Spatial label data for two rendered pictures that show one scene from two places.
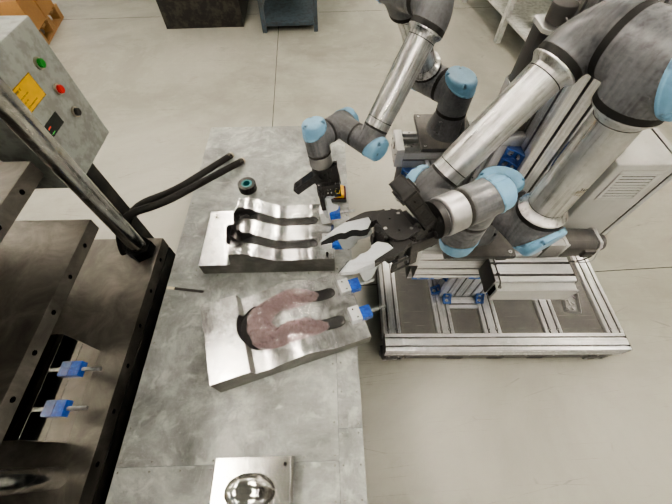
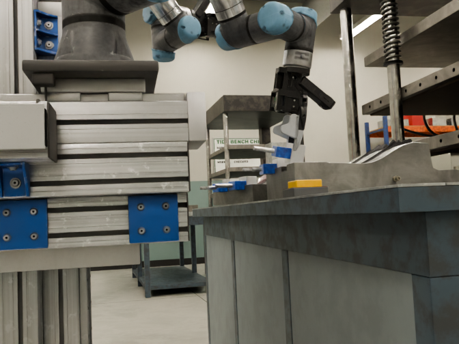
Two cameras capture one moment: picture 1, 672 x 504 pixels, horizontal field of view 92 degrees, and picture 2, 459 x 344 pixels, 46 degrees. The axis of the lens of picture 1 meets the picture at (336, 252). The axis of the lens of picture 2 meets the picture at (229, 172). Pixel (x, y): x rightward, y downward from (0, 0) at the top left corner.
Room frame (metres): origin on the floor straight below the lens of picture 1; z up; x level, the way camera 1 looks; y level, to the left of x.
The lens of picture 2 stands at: (2.17, -0.39, 0.77)
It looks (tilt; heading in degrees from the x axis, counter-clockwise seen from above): 4 degrees up; 170
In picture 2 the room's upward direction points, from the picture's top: 3 degrees counter-clockwise
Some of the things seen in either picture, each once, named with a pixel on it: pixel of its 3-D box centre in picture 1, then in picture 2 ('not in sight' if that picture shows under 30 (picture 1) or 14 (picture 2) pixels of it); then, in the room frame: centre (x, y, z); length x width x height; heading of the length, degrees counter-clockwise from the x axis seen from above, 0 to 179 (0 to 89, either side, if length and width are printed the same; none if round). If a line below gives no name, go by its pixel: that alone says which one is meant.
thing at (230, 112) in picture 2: not in sight; (253, 190); (-4.17, 1.04, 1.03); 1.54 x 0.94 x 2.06; 4
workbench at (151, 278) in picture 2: not in sight; (166, 244); (-4.12, -0.01, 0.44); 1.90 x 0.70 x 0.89; 4
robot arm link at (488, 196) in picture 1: (480, 200); (161, 15); (0.41, -0.27, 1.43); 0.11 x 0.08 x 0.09; 116
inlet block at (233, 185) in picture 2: (356, 284); (234, 185); (0.52, -0.07, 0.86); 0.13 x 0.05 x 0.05; 109
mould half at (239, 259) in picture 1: (269, 234); (364, 172); (0.73, 0.26, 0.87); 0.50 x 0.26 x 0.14; 92
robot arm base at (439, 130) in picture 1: (448, 119); (94, 50); (1.14, -0.45, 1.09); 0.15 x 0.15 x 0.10
